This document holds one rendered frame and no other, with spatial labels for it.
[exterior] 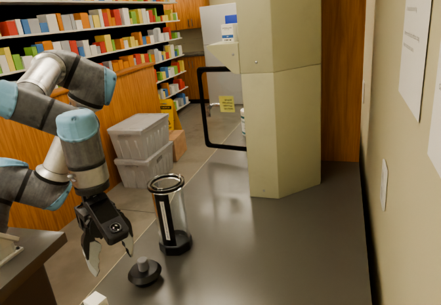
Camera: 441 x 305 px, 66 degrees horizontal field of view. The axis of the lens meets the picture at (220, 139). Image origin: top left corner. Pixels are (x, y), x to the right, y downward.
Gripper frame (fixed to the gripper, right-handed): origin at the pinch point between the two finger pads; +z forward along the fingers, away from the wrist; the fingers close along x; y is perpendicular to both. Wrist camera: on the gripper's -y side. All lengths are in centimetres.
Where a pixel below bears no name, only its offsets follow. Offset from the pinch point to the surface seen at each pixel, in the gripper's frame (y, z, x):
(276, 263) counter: -15.3, 15.2, -38.0
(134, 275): 6.7, 11.6, -6.5
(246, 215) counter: 8, 15, -50
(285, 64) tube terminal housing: 5, -34, -70
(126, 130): 233, 43, -114
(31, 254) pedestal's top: 45.4, 15.2, 10.2
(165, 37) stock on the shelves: 432, -30, -302
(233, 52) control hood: 17, -39, -59
